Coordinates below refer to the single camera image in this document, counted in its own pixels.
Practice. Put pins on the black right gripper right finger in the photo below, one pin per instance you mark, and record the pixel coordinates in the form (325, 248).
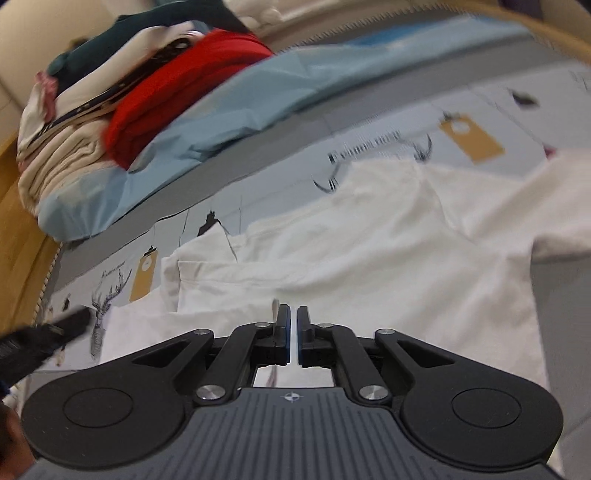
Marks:
(462, 412)

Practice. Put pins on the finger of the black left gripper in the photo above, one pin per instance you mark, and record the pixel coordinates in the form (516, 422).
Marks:
(25, 350)

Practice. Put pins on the cream folded blanket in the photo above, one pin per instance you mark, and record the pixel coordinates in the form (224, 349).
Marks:
(71, 154)

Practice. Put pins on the dark teal shark plush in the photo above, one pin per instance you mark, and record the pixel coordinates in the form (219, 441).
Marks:
(71, 66)

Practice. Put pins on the pink cloth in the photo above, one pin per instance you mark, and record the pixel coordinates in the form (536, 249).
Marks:
(47, 87)

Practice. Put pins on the wooden bed frame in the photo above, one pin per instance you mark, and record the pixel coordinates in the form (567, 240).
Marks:
(26, 253)

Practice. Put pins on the white long-sleeve shirt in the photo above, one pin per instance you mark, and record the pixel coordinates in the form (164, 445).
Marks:
(439, 254)

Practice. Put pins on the white folded bedding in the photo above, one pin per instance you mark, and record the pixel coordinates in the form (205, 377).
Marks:
(134, 53)

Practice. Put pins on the light blue quilt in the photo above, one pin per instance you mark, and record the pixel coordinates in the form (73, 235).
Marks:
(249, 102)

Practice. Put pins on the grey patterned bed sheet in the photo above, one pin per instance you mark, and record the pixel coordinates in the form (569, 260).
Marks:
(503, 110)

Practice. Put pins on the navy patterned folded cloth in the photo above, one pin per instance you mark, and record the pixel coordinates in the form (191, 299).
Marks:
(106, 97)

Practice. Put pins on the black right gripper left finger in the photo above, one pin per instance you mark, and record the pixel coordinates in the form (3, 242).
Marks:
(124, 410)

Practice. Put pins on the red blanket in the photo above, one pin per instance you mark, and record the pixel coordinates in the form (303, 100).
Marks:
(164, 95)

